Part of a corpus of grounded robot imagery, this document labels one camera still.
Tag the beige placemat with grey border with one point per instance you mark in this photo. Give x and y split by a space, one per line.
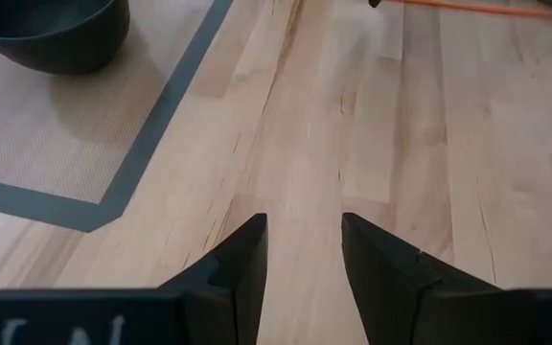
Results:
41 134

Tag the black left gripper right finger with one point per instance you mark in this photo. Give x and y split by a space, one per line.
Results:
386 282

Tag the black bowl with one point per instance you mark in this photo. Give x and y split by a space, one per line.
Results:
65 52

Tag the orange tape strip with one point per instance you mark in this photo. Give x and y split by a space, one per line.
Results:
472 7

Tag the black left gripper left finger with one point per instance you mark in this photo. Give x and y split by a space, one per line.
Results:
230 287

